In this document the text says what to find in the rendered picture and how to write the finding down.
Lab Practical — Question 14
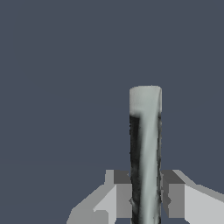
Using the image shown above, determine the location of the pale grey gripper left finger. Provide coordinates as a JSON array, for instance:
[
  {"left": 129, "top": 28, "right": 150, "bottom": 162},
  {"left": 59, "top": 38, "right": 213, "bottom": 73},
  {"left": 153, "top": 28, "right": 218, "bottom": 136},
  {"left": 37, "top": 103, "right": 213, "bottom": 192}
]
[{"left": 66, "top": 169, "right": 133, "bottom": 224}]

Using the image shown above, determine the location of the grey and black cylindrical object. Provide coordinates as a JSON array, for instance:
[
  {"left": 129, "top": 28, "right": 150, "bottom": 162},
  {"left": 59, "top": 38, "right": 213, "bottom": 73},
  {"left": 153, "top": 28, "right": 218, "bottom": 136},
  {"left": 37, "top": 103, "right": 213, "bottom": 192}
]
[{"left": 129, "top": 85, "right": 163, "bottom": 224}]

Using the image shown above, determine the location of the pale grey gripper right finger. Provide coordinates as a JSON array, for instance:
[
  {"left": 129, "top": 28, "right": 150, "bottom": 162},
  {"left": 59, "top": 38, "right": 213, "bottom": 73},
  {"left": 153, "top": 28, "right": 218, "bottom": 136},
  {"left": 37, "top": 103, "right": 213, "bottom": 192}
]
[{"left": 159, "top": 169, "right": 224, "bottom": 224}]

